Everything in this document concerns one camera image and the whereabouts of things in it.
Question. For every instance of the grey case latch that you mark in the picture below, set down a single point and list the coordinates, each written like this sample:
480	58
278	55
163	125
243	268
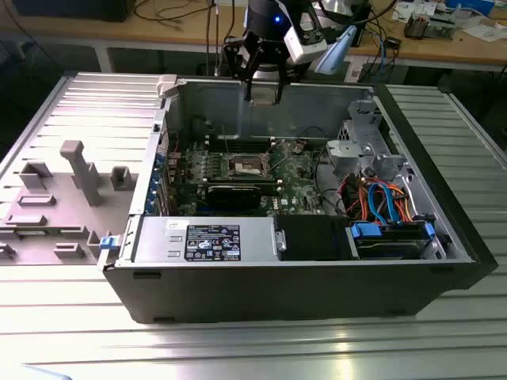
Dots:
166	85

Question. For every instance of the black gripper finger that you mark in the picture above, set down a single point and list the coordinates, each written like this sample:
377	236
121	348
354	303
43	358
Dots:
287	59
237	59

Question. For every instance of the black open PC case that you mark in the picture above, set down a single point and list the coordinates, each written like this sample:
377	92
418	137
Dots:
277	293

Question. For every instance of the green motherboard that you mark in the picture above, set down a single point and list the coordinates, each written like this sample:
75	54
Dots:
297	190

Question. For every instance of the grey parts rack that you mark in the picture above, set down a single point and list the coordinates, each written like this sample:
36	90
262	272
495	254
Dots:
59	213

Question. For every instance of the black graphics card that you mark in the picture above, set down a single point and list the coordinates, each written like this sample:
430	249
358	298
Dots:
233	196

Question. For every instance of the black monitor stand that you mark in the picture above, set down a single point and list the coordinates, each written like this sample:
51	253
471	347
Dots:
360	23

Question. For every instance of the wooden desk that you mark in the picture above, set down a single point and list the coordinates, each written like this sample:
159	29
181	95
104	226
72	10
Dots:
158	31

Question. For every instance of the hard disk in blue carrier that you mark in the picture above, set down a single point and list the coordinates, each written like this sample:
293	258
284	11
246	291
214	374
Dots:
388	245

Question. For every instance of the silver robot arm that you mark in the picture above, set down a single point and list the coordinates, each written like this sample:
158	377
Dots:
334	6

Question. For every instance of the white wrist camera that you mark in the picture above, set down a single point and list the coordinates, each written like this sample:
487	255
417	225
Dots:
305	43

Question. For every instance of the pale blue teach pendant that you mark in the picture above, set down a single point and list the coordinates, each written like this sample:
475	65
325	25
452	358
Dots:
336	55

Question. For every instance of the silver square CPU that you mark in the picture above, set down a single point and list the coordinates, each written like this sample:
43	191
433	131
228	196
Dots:
264	98

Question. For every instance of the silver metal drive cage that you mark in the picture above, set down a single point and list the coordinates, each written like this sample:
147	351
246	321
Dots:
356	150

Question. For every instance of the black computer tower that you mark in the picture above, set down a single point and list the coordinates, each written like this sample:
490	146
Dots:
71	10

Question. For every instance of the blue case release tab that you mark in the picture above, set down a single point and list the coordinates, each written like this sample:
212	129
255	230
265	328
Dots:
109	242

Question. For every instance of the small heatsink assembly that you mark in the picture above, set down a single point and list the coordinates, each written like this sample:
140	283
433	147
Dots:
415	25

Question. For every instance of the white paper sheets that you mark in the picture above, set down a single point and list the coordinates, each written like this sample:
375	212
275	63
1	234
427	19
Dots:
402	10

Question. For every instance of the grey power supply unit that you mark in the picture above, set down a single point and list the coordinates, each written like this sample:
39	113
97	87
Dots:
158	241

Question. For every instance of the silver coin battery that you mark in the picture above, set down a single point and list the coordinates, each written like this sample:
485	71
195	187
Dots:
298	149

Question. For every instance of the metal CPU socket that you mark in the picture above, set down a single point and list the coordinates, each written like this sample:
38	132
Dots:
245	165

